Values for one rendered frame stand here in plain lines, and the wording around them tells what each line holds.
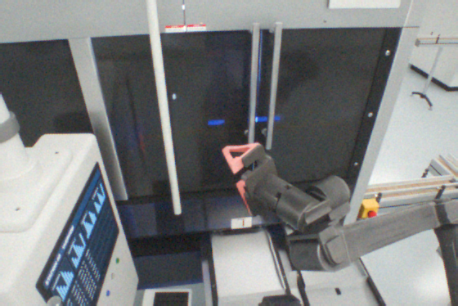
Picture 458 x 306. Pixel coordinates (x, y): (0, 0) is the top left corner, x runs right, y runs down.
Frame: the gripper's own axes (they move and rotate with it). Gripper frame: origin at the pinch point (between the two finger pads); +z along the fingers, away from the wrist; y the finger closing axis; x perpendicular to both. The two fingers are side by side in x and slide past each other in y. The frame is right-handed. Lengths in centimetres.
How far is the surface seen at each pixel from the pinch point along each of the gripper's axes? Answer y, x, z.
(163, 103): 3.0, -3.3, 35.1
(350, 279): -84, -27, -3
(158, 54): 16.1, -7.3, 33.2
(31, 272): 0.4, 42.0, 12.0
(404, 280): -198, -94, 5
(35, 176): 9.0, 32.3, 27.6
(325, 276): -85, -22, 5
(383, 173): -216, -192, 82
